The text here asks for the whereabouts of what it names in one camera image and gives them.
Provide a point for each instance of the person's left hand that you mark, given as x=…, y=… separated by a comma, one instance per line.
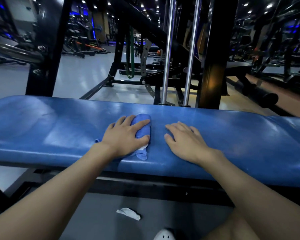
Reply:
x=122, y=139

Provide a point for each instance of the person's right hand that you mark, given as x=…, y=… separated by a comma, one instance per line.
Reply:
x=190, y=144

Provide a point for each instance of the blue microfibre cloth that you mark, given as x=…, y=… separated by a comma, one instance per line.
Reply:
x=143, y=129

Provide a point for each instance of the blue bench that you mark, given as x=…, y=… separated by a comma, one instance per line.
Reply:
x=52, y=129

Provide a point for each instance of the person's right forearm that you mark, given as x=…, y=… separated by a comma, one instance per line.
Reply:
x=265, y=202

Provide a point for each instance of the person's left forearm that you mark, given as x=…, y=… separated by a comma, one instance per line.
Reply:
x=45, y=199

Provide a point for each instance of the black workout bench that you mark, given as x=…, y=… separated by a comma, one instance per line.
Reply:
x=237, y=66

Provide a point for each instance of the person's white shoe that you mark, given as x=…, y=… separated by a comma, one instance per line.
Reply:
x=163, y=234

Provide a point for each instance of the person's leg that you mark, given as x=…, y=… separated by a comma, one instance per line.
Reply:
x=230, y=229

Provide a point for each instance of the black incline bench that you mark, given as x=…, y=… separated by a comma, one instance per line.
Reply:
x=77, y=51

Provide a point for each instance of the white crumpled paper scrap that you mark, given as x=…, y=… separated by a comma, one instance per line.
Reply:
x=127, y=213

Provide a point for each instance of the grey perforated adjustment plate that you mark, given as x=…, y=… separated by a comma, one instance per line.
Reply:
x=145, y=57

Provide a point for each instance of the black roller pad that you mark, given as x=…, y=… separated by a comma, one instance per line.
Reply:
x=262, y=97

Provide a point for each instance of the green resistance band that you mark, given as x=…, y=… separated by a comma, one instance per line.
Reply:
x=132, y=52

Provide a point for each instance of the chrome guide rod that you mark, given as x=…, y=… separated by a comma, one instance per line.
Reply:
x=168, y=47
x=192, y=47

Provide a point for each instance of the black machine upright column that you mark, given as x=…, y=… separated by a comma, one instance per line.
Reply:
x=216, y=47

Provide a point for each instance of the black gym machine frame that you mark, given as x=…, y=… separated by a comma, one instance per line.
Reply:
x=118, y=47
x=50, y=47

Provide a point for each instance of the black framed wall mirror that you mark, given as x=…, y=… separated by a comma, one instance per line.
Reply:
x=277, y=34

